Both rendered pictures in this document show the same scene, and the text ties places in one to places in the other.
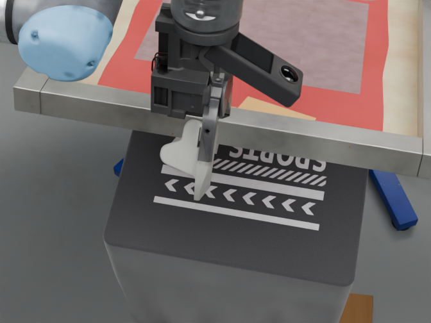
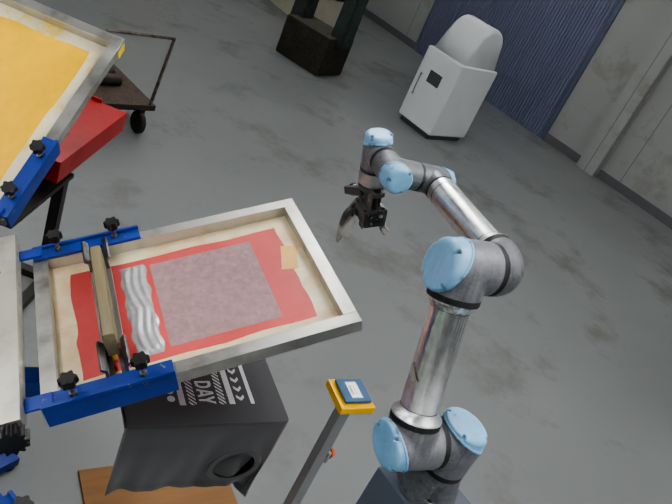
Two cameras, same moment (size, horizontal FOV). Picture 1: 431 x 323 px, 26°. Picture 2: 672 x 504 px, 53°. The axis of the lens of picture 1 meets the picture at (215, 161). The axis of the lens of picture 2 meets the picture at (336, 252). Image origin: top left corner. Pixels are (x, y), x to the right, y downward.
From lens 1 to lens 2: 2.20 m
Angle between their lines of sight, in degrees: 84
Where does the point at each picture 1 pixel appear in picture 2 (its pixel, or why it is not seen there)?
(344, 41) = (202, 259)
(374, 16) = (163, 259)
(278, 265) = not seen: hidden behind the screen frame
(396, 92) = (237, 232)
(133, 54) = (278, 318)
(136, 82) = (303, 305)
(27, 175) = not seen: outside the picture
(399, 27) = (170, 248)
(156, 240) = (274, 397)
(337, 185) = not seen: hidden behind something
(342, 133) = (301, 224)
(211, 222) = (251, 376)
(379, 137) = (294, 215)
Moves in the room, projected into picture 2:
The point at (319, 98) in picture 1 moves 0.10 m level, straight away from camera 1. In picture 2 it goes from (263, 250) to (231, 247)
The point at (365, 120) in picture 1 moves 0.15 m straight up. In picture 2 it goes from (269, 234) to (285, 193)
